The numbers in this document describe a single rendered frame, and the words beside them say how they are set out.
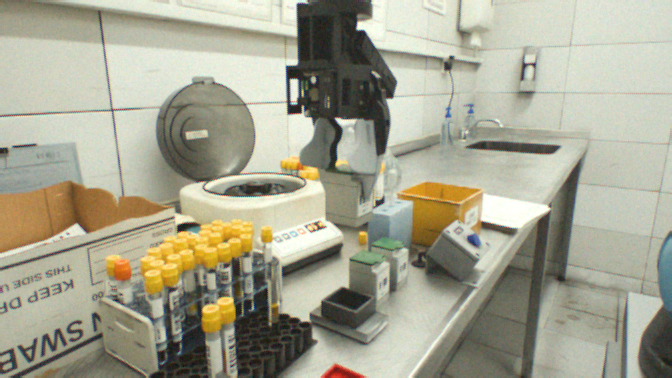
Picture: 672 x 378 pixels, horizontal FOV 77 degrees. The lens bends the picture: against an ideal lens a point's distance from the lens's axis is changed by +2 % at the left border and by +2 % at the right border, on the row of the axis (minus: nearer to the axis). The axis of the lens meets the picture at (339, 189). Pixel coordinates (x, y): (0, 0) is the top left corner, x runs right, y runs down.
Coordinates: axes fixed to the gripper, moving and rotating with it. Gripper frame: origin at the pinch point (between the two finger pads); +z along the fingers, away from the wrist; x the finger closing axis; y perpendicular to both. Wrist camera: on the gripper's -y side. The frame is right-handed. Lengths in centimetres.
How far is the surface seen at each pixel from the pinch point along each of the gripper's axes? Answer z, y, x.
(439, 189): 10.4, -44.0, -5.4
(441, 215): 12.1, -31.1, 0.2
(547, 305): 107, -197, 1
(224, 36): -23, -31, -57
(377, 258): 12.4, -7.2, 0.1
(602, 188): 47, -241, 17
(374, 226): 11.5, -16.9, -6.0
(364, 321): 17.6, 0.5, 2.7
